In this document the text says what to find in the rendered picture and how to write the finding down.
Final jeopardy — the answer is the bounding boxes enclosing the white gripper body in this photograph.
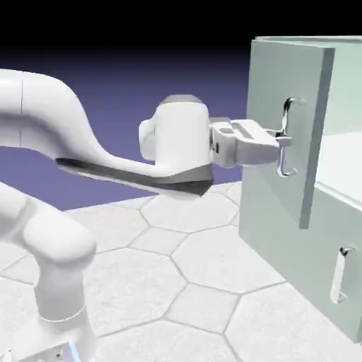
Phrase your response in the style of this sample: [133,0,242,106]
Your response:
[230,119,281,165]

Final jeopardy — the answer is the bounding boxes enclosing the pale green cabinet door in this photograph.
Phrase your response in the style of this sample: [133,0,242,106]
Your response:
[242,38,337,230]
[238,166,362,345]

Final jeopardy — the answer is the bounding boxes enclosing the pale green cabinet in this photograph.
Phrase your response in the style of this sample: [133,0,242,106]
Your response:
[238,35,362,345]

